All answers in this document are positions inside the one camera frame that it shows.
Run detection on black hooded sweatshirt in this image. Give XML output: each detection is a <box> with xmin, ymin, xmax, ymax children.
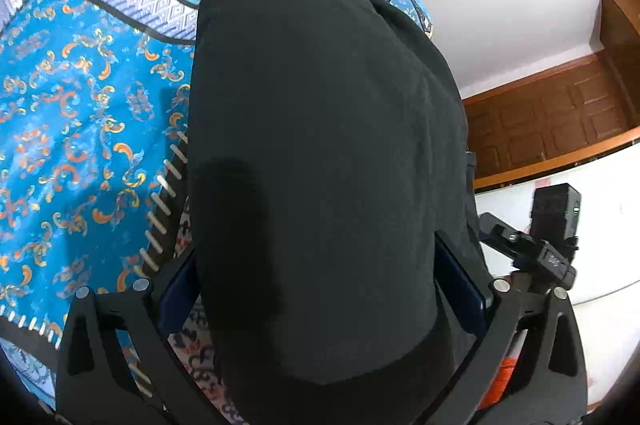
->
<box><xmin>188</xmin><ymin>0</ymin><xmax>483</xmax><ymax>424</ymax></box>

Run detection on brown wooden door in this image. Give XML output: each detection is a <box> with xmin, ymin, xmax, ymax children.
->
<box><xmin>464</xmin><ymin>0</ymin><xmax>639</xmax><ymax>191</ymax></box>

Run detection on patchwork patterned bed quilt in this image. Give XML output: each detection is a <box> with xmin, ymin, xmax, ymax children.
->
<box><xmin>1</xmin><ymin>0</ymin><xmax>433</xmax><ymax>411</ymax></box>

